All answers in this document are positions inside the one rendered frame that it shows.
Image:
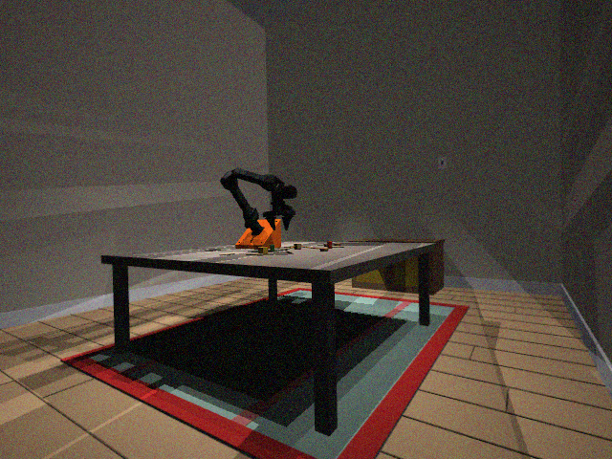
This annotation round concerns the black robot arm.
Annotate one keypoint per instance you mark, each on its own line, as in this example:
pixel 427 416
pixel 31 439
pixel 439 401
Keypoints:
pixel 268 182

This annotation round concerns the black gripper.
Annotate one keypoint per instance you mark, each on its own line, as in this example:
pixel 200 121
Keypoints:
pixel 278 206

